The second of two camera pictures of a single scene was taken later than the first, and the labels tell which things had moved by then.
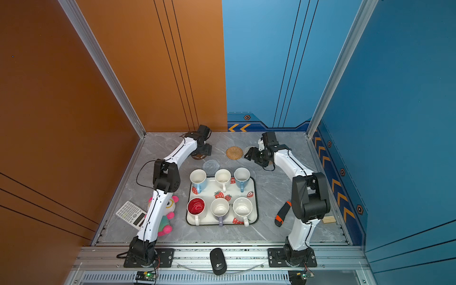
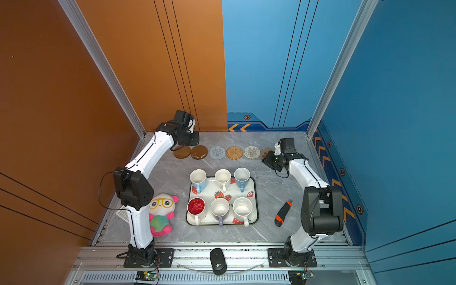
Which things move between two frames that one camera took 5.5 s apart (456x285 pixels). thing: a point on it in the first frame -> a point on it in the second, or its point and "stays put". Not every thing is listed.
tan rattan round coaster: (234, 152) stays put
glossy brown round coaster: (198, 157) stays put
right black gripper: (253, 152) -> (268, 161)
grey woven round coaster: (211, 167) -> (217, 152)
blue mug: (241, 175) stays put
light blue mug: (198, 177) stays put
